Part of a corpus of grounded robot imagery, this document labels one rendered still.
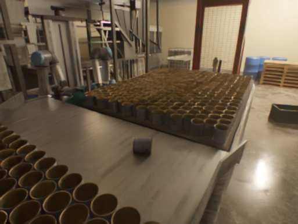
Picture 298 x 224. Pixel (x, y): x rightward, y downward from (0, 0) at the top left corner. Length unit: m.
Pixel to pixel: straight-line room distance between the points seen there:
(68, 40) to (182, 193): 1.97
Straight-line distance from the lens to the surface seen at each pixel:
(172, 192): 0.63
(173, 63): 9.22
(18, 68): 2.95
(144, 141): 0.75
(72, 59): 2.25
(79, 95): 2.24
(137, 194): 0.62
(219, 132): 0.89
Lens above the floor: 1.54
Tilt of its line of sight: 22 degrees down
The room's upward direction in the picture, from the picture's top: straight up
